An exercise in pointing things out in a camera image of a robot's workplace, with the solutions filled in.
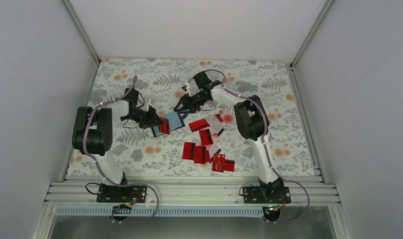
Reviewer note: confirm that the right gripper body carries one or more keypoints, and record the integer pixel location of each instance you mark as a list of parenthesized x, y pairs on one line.
[(194, 103)]

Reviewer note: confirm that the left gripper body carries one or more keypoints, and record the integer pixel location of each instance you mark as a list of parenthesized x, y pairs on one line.
[(145, 120)]

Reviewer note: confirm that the blue card holder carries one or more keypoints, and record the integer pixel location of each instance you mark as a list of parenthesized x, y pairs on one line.
[(176, 121)]

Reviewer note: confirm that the red card gold ribbon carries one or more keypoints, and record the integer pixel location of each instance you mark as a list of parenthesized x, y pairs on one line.
[(221, 164)]

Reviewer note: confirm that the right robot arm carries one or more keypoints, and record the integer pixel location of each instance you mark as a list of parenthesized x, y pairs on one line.
[(250, 116)]

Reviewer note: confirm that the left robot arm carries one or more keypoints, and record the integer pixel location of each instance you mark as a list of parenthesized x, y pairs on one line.
[(93, 131)]

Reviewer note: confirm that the red card black stripe top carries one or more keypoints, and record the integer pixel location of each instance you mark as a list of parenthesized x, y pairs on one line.
[(198, 125)]

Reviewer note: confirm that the red card black stripe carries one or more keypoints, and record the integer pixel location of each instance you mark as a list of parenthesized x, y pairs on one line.
[(205, 137), (201, 155), (198, 125), (188, 151)]

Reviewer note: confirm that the white card black stripe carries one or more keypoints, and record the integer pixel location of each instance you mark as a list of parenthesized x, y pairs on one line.
[(215, 125)]

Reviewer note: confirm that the red card black stripe middle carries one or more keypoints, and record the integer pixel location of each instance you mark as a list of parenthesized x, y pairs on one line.
[(205, 137)]

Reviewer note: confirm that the translucent red circle card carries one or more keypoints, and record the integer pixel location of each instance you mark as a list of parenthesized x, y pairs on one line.
[(226, 117)]

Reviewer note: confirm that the red card black stripe left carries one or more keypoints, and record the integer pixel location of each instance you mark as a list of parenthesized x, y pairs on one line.
[(188, 151)]

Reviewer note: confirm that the red card black stripe front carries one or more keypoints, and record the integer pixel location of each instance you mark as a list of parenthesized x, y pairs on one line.
[(201, 155)]

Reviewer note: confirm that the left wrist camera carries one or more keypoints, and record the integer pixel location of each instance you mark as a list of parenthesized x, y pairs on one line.
[(134, 98)]

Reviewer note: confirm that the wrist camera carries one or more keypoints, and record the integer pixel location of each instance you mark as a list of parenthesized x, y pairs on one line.
[(202, 81), (134, 98)]

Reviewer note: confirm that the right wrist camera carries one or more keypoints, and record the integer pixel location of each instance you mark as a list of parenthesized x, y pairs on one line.
[(202, 81)]

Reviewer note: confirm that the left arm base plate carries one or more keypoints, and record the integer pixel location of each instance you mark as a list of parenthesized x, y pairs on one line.
[(114, 194)]

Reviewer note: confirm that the aluminium rail frame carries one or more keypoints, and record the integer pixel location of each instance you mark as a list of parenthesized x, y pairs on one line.
[(196, 191)]

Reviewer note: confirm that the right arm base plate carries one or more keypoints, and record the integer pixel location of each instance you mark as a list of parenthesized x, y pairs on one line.
[(258, 195)]

